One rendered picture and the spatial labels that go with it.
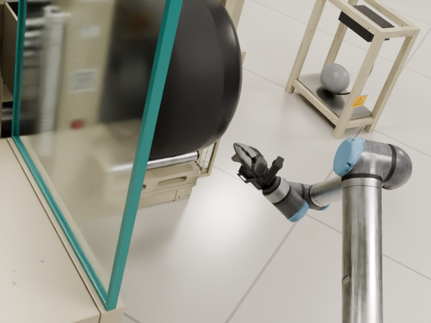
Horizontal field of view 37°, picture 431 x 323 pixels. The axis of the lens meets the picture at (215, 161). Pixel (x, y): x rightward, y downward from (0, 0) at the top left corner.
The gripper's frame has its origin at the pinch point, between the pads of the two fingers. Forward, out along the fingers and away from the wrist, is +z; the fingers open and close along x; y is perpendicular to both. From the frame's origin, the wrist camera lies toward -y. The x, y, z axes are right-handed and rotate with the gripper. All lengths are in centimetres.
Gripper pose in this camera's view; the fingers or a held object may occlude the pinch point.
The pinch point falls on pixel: (238, 145)
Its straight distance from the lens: 215.1
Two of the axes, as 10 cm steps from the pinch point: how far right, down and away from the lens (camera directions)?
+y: -6.5, 2.0, 7.4
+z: -6.6, -6.4, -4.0
